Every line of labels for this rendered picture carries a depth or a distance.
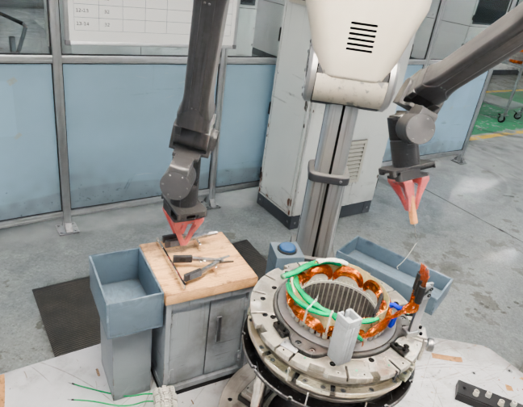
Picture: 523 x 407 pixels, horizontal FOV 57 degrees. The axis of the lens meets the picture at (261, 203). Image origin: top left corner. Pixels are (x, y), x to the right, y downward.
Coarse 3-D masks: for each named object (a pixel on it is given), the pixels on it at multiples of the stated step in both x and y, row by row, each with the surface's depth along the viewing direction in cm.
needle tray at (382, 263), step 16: (352, 240) 119; (336, 256) 114; (352, 256) 120; (368, 256) 121; (384, 256) 118; (400, 256) 115; (368, 272) 110; (384, 272) 115; (400, 272) 116; (416, 272) 114; (432, 272) 112; (400, 288) 106; (448, 288) 108; (432, 304) 102
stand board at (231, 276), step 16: (208, 240) 110; (224, 240) 111; (160, 256) 102; (208, 256) 105; (240, 256) 106; (160, 272) 97; (208, 272) 99; (224, 272) 100; (240, 272) 101; (176, 288) 93; (192, 288) 94; (208, 288) 95; (224, 288) 97; (240, 288) 99
